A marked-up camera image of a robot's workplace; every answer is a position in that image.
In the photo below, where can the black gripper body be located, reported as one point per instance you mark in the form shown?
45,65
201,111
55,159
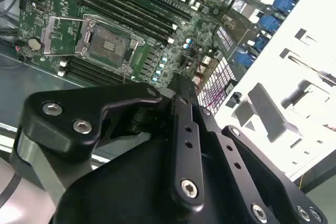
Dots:
118,195

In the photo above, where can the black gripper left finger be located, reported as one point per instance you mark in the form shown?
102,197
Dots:
65,108

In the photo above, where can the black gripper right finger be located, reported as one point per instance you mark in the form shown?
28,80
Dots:
231,157

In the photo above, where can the metal socket cover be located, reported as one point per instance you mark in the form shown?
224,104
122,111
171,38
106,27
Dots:
47,36

